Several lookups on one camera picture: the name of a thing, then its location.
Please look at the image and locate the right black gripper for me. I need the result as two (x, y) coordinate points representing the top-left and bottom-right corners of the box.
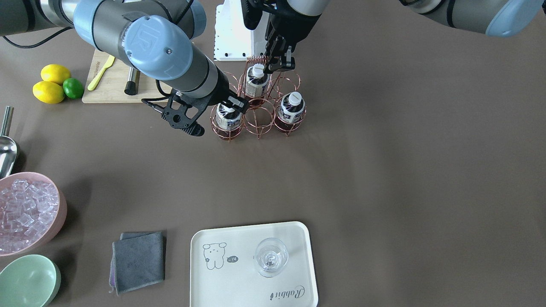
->
(141, 92), (249, 136)

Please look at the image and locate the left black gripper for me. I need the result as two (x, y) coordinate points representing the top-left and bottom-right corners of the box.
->
(241, 0), (322, 74)

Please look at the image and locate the copper wire bottle basket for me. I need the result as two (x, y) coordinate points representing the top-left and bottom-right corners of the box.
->
(210, 55), (307, 142)

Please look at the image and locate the tea bottle taken to tray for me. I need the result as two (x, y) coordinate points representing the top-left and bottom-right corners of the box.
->
(214, 104), (242, 136)

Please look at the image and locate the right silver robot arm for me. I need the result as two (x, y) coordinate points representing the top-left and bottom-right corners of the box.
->
(0, 0), (249, 136)

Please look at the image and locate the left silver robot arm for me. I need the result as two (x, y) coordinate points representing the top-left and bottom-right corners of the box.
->
(241, 0), (545, 74)

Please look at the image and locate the tea bottle in basket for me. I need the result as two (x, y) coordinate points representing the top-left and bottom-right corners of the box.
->
(244, 64), (270, 100)
(274, 91), (306, 133)

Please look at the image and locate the steel muddler black tip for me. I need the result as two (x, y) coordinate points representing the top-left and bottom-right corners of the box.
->
(124, 67), (139, 96)

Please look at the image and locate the bamboo cutting board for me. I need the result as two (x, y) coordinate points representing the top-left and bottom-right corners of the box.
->
(82, 60), (162, 104)

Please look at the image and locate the yellow plastic knife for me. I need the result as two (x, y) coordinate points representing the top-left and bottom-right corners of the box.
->
(87, 55), (116, 91)

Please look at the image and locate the green lime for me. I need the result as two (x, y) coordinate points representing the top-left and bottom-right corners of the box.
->
(62, 78), (84, 99)

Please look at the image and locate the yellow lemon upper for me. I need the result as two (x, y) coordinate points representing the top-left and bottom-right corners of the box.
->
(40, 64), (72, 85)

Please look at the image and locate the yellow lemon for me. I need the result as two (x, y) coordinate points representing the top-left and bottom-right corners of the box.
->
(40, 64), (72, 85)
(32, 81), (66, 104)

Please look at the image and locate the yellow lemon lower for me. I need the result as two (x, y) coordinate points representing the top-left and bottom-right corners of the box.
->
(32, 81), (66, 104)

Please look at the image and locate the grey folded cloth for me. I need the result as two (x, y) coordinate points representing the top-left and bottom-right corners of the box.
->
(109, 232), (166, 295)

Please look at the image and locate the cream rabbit tray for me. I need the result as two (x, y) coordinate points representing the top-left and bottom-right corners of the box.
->
(189, 221), (319, 307)

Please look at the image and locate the clear wine glass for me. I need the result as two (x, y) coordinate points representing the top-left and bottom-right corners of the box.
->
(254, 237), (289, 278)

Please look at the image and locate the pink bowl of ice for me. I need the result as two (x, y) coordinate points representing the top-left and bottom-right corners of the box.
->
(0, 172), (67, 257)

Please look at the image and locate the steel ice scoop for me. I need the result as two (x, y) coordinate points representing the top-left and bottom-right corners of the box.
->
(0, 106), (19, 179)

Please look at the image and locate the green ceramic bowl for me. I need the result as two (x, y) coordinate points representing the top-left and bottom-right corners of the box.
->
(0, 255), (61, 307)

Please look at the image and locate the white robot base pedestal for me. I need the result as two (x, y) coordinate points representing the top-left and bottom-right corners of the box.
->
(213, 0), (270, 61)

